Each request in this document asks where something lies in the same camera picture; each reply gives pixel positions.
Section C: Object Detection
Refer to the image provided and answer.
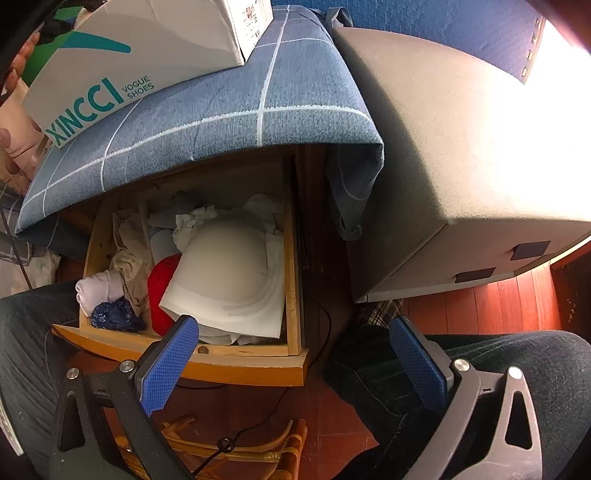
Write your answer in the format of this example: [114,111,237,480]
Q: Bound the dark blue patterned underwear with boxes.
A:
[90,297,146,333]

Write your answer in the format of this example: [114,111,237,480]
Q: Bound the pale pink garment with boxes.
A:
[75,270,124,318]

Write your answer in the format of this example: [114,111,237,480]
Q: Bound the red underwear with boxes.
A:
[147,253,181,336]

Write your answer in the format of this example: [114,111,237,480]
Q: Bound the beige garment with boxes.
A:
[110,209,153,317]

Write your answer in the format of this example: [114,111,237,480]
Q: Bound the white padded bra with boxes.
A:
[159,209,284,339]

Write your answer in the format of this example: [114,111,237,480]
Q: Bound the plaid slipper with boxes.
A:
[366,300,404,328]

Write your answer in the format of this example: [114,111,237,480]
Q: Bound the grey fabric storage box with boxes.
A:
[335,28,590,302]

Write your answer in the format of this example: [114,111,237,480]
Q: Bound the blue checked cloth cover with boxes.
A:
[16,5,384,240]

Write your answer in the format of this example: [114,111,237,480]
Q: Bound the white XINCCI shoe box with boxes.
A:
[23,0,273,148]

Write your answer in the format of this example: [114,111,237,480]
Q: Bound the black cable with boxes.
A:
[191,299,334,476]

